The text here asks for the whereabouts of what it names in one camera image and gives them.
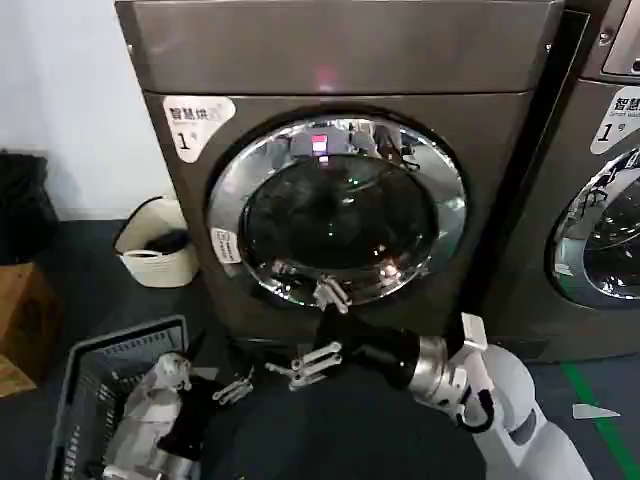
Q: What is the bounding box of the grey dryer with control panel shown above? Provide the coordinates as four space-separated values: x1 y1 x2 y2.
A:
479 0 640 365

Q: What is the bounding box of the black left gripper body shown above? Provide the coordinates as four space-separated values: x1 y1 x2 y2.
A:
157 377 226 459

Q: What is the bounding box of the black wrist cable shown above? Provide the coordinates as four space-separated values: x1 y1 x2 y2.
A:
457 387 496 434

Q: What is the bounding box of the green floor tape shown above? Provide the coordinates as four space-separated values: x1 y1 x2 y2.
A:
559 362 640 480

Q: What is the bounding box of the grey plastic laundry basket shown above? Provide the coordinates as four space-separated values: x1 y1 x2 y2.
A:
47 314 221 480

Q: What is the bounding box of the white paper scrap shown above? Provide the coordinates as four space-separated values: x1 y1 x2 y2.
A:
572 402 622 421

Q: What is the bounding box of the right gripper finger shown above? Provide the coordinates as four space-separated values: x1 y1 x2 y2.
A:
264 340 346 392
312 272 352 315

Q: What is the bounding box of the chrome-ringed glass dryer door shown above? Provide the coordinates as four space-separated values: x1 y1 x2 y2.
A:
549 147 640 312

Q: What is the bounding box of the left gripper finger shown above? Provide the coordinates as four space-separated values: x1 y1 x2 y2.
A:
167 329 207 392
212 367 256 402

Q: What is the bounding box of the round glass dryer door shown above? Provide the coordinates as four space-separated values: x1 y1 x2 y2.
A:
207 107 469 310

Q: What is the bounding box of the white number label sticker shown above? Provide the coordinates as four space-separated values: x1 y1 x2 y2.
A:
589 84 640 155
162 95 236 164

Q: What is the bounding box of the white garment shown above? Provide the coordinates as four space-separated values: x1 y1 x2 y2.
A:
107 349 187 466

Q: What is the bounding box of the brown cardboard box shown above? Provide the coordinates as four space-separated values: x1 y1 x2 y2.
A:
0 262 64 384

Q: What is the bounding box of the small white door sticker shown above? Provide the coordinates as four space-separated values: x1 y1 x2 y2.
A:
210 227 242 267

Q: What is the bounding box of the black bag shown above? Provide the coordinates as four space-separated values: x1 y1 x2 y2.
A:
0 149 61 266

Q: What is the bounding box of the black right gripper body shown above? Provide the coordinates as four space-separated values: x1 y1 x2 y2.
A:
310 307 425 396

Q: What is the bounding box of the brown cardboard flap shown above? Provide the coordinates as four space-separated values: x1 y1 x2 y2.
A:
0 353 39 399

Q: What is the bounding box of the grey front-load dryer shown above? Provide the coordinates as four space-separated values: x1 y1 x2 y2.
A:
114 0 566 357

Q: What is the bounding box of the dryer control panel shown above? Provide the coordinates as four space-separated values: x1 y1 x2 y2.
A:
601 27 640 77

